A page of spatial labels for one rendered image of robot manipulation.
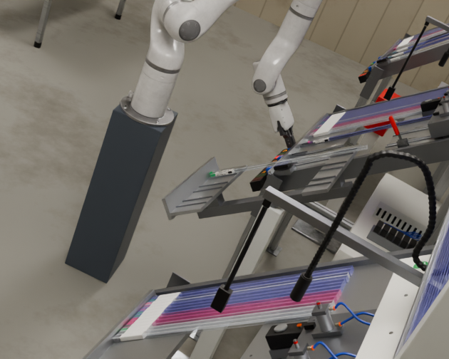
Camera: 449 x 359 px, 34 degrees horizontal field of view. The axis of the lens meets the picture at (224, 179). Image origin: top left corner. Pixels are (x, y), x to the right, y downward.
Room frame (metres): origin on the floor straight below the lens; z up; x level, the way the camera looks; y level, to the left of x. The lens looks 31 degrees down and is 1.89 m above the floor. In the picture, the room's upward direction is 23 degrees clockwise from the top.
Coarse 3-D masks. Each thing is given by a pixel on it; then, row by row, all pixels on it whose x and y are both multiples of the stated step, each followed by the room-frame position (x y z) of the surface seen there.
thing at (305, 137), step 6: (324, 114) 2.75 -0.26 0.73; (318, 120) 2.67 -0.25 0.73; (312, 126) 2.60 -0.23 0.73; (306, 132) 2.52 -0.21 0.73; (300, 138) 2.46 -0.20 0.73; (306, 138) 2.49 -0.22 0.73; (294, 144) 2.39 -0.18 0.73; (300, 144) 2.42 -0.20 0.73; (288, 150) 2.33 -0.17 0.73; (294, 150) 2.35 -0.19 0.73; (282, 156) 2.27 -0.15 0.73; (288, 156) 2.29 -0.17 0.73
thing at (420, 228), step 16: (272, 176) 2.06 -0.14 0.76; (320, 208) 2.76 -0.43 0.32; (384, 208) 2.34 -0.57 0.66; (352, 224) 2.74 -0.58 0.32; (400, 224) 2.31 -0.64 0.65; (416, 224) 2.32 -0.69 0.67; (384, 240) 2.16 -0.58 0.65; (400, 240) 2.15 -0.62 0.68; (416, 240) 2.24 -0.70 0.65; (192, 336) 2.05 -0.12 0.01
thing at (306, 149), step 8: (320, 136) 2.50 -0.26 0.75; (328, 136) 2.46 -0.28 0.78; (352, 136) 2.40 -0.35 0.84; (304, 144) 2.43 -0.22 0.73; (312, 144) 2.40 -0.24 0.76; (320, 144) 2.38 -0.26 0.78; (328, 144) 2.35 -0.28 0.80; (336, 144) 2.32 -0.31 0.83; (344, 144) 2.31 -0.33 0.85; (296, 152) 2.35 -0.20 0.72; (304, 152) 2.31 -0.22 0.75; (312, 152) 2.28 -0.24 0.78; (320, 152) 2.27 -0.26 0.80; (312, 160) 2.19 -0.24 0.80; (320, 160) 2.17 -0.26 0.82; (296, 168) 2.15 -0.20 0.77
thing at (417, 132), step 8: (424, 120) 2.33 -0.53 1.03; (400, 128) 2.31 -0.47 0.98; (408, 128) 2.28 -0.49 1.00; (416, 128) 2.26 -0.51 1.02; (424, 128) 2.24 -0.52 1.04; (408, 136) 2.19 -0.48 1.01; (416, 136) 2.17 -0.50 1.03; (424, 136) 2.15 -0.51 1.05; (392, 144) 2.15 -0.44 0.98; (416, 144) 2.08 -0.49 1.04
